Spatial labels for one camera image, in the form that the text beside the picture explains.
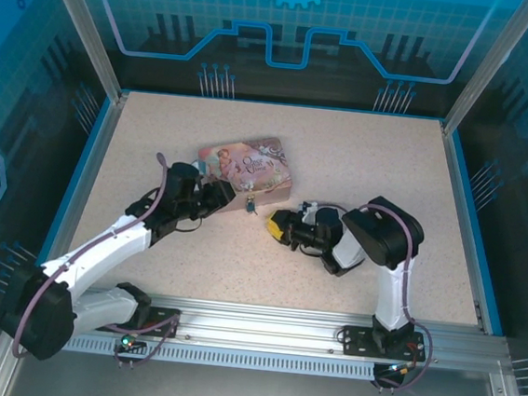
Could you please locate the aluminium frame post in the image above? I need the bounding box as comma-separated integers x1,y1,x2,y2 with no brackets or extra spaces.
26,0,139,104
440,0,528,143

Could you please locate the pink illustrated tin box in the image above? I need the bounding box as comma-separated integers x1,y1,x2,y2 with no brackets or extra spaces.
191,130,299,220

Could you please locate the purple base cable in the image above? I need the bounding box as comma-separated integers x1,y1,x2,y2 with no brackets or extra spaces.
374,325,438,394
112,307,183,368

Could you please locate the aluminium mounting rail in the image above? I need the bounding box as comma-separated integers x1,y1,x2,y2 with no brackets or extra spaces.
77,286,512,375

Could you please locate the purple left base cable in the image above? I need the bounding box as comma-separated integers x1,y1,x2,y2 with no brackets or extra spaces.
112,307,183,368

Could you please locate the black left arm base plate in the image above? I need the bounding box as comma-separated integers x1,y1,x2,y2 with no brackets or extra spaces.
145,306,183,340

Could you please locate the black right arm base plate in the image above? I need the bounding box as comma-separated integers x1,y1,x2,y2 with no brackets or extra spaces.
340,324,426,363

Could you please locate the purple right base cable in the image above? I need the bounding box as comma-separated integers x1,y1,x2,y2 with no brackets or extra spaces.
374,325,438,394

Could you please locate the slotted grey cable duct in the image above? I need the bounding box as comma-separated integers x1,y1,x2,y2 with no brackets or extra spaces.
64,333,378,382

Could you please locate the aluminium side frame rail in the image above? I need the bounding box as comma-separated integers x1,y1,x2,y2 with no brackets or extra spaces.
422,121,510,334

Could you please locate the blue table edge strip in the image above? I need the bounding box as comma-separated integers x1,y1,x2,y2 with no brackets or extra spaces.
26,92,115,286
431,130,523,337

